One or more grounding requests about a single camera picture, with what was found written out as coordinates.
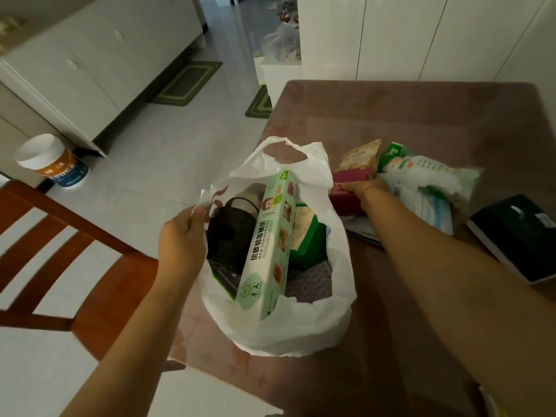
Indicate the person's left hand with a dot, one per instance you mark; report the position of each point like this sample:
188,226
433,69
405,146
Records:
182,247

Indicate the person's right hand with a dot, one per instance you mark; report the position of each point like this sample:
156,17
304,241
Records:
367,187

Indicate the magenta beige snack bag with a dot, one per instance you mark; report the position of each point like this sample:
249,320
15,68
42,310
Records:
356,158

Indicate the white labelled pouch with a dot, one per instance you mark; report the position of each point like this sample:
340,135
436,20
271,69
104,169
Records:
358,222

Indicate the black pouch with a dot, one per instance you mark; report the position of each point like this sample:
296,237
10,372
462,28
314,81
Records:
230,238

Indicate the green black pack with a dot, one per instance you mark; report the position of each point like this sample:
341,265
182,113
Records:
226,280

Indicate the green white cotton pack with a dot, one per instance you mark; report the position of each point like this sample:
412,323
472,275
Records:
434,173

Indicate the green bread snack bag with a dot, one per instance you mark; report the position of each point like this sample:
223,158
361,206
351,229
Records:
308,243

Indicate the long light green box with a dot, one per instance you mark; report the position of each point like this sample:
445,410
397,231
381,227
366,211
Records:
269,256

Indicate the grey purple cloth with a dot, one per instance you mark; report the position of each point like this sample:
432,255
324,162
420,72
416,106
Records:
310,284

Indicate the white plastic shopping bag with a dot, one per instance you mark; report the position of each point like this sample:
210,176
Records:
304,330

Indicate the dark green box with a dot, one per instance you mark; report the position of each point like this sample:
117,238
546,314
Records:
517,238

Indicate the person's right forearm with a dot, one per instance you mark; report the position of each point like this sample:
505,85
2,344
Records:
456,299

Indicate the person's left forearm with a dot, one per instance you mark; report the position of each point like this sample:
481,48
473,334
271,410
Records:
130,356

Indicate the clear plastic bag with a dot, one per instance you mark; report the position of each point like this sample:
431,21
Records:
282,43

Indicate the reddish brown table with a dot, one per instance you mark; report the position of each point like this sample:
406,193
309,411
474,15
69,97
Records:
391,108

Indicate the orange wooden chair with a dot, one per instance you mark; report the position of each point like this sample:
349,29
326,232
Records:
117,299

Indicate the small green floor mat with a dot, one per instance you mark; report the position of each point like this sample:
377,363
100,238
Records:
259,104

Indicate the white square box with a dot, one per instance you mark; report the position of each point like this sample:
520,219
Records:
280,80

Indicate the white door cabinet row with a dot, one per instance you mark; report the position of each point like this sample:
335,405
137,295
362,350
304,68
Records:
391,39

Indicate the white orange blue bucket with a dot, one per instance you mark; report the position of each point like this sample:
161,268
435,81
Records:
52,165

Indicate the large green floor mat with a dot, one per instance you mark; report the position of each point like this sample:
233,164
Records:
187,84

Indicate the white sideboard cabinet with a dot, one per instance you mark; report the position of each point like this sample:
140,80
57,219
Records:
87,60

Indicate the white counter unit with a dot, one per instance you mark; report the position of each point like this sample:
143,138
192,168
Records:
534,52

